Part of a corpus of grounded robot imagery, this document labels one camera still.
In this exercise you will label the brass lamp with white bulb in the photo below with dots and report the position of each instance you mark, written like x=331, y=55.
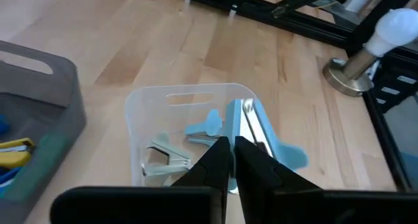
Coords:
x=351, y=77

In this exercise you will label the clear plastic bag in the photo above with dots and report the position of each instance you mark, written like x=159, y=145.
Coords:
x=147, y=119

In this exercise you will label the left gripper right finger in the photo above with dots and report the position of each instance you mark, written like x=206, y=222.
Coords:
x=277, y=198

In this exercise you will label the dark grey staple remover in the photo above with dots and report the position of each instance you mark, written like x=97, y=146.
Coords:
x=170, y=158

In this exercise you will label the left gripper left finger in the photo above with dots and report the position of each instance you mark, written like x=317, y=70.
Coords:
x=196, y=198

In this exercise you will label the small yellow stapler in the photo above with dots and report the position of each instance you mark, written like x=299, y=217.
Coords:
x=16, y=158

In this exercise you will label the smoky grey plastic bin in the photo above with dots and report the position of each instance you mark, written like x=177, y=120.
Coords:
x=65, y=87

